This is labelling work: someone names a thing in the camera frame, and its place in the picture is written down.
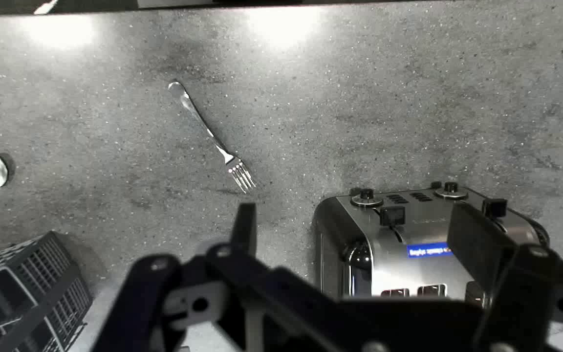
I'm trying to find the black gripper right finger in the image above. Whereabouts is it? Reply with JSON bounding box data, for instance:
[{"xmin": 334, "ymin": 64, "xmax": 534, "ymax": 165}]
[{"xmin": 446, "ymin": 201, "xmax": 563, "ymax": 352}]

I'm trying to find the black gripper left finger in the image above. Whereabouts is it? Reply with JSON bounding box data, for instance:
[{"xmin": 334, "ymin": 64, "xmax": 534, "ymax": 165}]
[{"xmin": 92, "ymin": 201, "xmax": 342, "ymax": 352}]

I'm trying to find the black toaster lever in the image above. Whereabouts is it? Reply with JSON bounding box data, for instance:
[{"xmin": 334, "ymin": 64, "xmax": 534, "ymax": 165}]
[
  {"xmin": 481, "ymin": 195, "xmax": 510, "ymax": 220},
  {"xmin": 377, "ymin": 205, "xmax": 409, "ymax": 228}
]

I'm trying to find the round toaster dial knob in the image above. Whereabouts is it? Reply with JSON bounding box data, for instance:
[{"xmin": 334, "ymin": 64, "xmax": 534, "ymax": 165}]
[
  {"xmin": 348, "ymin": 185, "xmax": 385, "ymax": 208},
  {"xmin": 430, "ymin": 179, "xmax": 471, "ymax": 201}
]

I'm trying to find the stainless steel toaster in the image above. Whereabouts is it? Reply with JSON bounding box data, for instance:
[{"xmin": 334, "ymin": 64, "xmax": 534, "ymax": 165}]
[{"xmin": 311, "ymin": 179, "xmax": 551, "ymax": 306}]

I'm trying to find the blue label sticker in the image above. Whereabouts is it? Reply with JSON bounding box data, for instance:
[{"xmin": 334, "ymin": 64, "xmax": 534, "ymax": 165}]
[{"xmin": 407, "ymin": 242, "xmax": 454, "ymax": 257}]

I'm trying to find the silver metal fork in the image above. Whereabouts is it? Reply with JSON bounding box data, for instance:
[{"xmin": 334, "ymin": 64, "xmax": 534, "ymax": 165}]
[{"xmin": 166, "ymin": 77, "xmax": 258, "ymax": 195}]

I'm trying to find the black wire dish rack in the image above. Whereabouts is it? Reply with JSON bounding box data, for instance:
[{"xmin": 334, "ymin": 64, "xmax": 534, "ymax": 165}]
[{"xmin": 0, "ymin": 230, "xmax": 96, "ymax": 352}]

